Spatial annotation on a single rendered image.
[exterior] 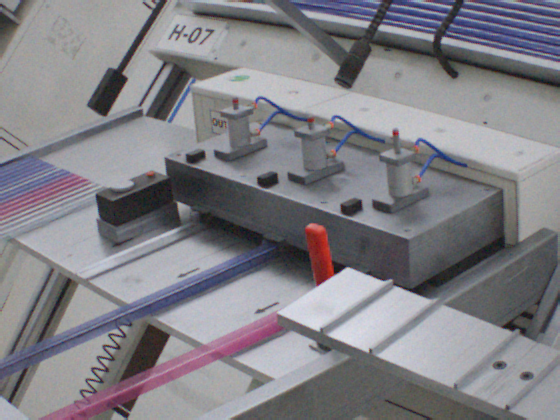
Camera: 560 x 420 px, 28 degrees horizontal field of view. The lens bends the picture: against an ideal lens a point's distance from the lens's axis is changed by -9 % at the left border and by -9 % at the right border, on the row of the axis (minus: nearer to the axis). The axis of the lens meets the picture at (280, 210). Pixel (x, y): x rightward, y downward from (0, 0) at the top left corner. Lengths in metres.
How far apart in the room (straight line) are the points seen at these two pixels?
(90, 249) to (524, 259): 0.43
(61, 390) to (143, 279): 2.76
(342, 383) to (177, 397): 2.55
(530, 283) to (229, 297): 0.28
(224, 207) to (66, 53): 1.27
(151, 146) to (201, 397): 1.99
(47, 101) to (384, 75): 1.19
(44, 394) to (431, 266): 2.98
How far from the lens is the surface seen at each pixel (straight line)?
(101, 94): 1.14
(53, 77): 2.39
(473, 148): 1.12
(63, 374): 3.87
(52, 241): 1.23
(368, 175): 1.12
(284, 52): 1.44
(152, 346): 1.59
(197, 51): 1.55
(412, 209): 1.04
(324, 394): 0.91
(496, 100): 1.21
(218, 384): 3.37
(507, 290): 1.06
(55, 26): 2.38
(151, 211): 1.21
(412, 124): 1.19
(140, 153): 1.44
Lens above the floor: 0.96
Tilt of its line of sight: 9 degrees up
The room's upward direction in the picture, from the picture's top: 28 degrees clockwise
